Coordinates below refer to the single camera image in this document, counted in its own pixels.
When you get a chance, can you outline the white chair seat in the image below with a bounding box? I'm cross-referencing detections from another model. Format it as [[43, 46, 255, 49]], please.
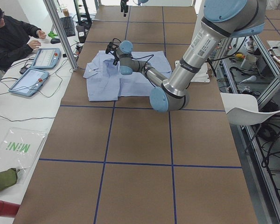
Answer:
[[220, 92, 280, 126]]

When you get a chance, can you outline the lower blue teach pendant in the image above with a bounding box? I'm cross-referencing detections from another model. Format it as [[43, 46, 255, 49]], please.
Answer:
[[8, 68, 49, 97]]

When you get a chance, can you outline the black keyboard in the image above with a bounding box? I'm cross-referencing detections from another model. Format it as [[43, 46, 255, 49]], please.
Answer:
[[60, 16, 76, 37]]

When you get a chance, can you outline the black computer mouse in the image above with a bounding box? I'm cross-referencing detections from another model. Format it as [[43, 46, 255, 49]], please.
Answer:
[[50, 38, 61, 44]]

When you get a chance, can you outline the upper blue teach pendant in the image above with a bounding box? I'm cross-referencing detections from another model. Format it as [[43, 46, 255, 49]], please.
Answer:
[[31, 48, 61, 70]]

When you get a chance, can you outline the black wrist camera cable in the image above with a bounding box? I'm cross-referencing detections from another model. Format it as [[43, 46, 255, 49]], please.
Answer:
[[130, 54, 155, 70]]

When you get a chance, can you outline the blue teach pendant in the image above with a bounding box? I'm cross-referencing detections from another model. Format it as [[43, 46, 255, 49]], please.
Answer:
[[8, 68, 49, 97], [31, 48, 61, 70]]

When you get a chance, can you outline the green plastic toy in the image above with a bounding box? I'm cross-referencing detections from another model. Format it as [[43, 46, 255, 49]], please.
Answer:
[[48, 31, 58, 39]]

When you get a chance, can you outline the green fabric pouch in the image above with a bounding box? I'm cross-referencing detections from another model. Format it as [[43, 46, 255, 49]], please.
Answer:
[[0, 168, 19, 192]]

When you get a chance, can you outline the aluminium frame post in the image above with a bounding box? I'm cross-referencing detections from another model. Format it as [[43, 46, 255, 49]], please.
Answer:
[[43, 0, 78, 71]]

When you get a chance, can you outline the light blue striped shirt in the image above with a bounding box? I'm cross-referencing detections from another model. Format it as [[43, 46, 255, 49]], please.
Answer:
[[83, 50, 172, 102]]

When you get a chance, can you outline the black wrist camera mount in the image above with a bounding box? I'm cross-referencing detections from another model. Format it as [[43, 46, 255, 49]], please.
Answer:
[[105, 38, 121, 56]]

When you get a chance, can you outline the clear plastic MINI bag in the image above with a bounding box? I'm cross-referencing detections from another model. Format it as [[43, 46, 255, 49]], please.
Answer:
[[0, 127, 47, 175]]

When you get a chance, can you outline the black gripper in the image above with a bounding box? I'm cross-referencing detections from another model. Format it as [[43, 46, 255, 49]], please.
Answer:
[[120, 0, 128, 16], [112, 52, 120, 65]]

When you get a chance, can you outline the red cylinder bottle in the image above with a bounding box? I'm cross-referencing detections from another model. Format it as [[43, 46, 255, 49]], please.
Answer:
[[0, 200, 20, 218]]

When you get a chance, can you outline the black smartphone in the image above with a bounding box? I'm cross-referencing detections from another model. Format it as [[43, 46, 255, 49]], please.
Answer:
[[20, 67, 28, 74]]

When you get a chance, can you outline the seated person in black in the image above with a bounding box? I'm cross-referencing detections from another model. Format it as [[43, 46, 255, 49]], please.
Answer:
[[0, 8, 46, 72]]

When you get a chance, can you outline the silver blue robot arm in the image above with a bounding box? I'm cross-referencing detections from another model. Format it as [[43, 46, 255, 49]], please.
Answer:
[[105, 0, 266, 112], [120, 0, 148, 17]]

